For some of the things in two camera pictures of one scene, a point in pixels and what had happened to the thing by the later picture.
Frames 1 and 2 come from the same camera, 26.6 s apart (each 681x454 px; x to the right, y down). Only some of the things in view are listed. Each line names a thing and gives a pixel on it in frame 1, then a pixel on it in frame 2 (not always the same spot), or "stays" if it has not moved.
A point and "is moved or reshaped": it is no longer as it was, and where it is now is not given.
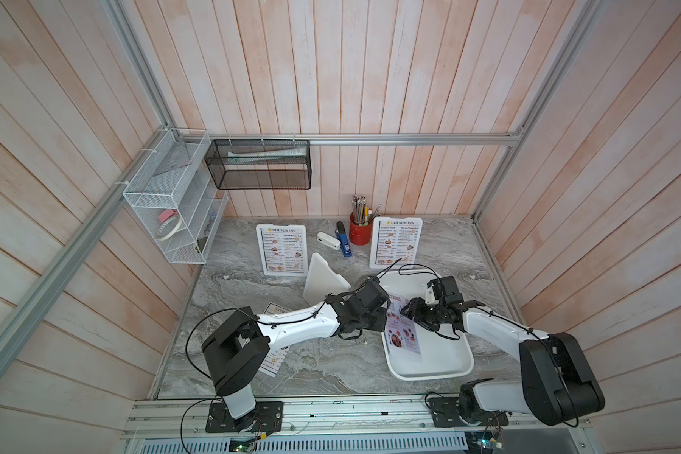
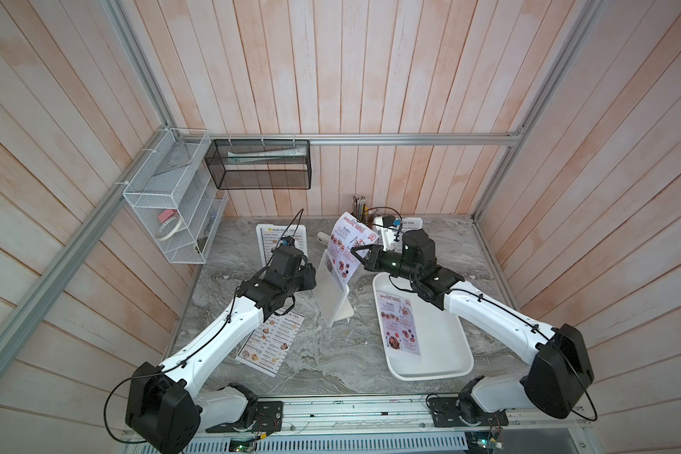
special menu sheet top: x=401 y=329 to x=348 y=233
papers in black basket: x=279 y=153 stays
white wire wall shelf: x=170 y=190 stays
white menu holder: x=283 y=249 stays
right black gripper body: x=428 y=314 to x=393 y=265
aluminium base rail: x=331 y=418 stays
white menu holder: x=395 y=239 stays
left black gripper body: x=374 y=322 to x=304 y=281
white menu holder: x=321 y=281 is moved or reshaped
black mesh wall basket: x=260 y=164 stays
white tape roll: x=167 y=229 stays
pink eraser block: x=166 y=215 stays
